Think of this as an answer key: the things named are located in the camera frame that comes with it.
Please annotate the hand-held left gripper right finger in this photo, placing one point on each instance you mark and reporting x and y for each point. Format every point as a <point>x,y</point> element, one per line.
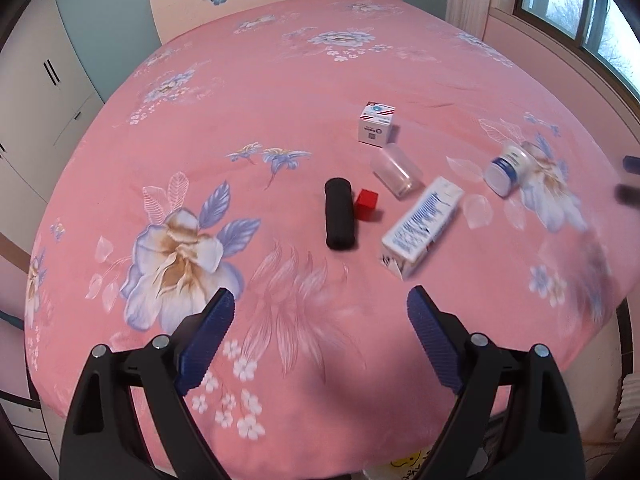
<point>432,340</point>

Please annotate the black foam roll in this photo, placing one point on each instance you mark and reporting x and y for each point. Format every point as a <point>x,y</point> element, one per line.
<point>340,215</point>

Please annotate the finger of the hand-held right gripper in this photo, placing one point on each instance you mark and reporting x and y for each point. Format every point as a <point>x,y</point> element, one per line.
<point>632,165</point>
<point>630,195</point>

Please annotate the clear plastic cup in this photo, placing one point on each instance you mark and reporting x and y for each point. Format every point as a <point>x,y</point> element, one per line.
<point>397,170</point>

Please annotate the white wardrobe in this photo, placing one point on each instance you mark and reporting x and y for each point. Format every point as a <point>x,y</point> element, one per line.
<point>35,100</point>

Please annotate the small white printed box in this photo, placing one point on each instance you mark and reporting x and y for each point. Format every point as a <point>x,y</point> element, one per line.
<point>376,127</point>

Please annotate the red cube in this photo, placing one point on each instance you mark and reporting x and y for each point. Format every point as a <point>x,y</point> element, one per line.
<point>366,204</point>

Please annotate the white radiator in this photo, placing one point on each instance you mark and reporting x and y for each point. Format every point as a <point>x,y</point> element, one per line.
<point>631,407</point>

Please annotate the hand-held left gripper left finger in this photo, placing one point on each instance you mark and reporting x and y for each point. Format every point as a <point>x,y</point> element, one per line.
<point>207,345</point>

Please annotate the white and blue bottle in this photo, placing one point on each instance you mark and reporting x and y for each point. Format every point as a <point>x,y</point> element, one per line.
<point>507,167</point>

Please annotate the window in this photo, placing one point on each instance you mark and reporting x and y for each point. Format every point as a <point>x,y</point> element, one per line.
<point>590,5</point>

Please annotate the pink floral bed sheet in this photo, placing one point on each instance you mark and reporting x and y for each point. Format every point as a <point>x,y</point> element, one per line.
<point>280,110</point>

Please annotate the white and blue carton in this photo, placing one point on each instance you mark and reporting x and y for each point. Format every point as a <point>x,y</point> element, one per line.
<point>420,227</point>

